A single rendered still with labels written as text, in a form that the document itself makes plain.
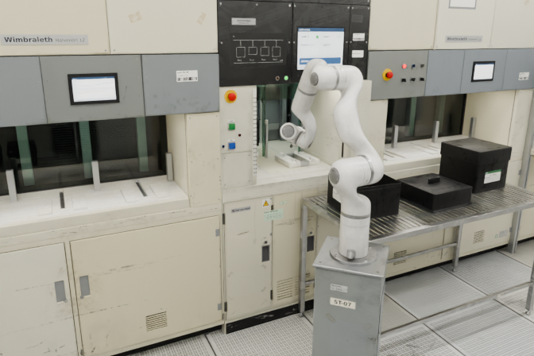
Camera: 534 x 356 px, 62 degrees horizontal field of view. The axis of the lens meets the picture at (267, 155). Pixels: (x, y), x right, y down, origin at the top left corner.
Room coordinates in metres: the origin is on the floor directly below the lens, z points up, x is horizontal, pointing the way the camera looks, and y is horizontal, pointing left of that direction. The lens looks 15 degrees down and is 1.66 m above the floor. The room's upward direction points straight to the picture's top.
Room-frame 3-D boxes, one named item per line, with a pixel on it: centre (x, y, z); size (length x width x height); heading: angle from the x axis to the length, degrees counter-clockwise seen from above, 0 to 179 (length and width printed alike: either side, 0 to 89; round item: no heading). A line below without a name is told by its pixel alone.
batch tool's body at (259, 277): (2.75, 0.02, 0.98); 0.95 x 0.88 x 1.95; 26
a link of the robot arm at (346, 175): (1.68, -0.33, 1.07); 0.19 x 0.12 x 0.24; 119
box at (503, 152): (2.62, -1.26, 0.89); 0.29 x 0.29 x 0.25; 27
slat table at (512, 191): (2.37, -0.91, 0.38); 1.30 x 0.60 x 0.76; 116
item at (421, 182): (2.34, -0.92, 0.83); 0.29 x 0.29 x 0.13; 27
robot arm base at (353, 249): (1.70, -0.36, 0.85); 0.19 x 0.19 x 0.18
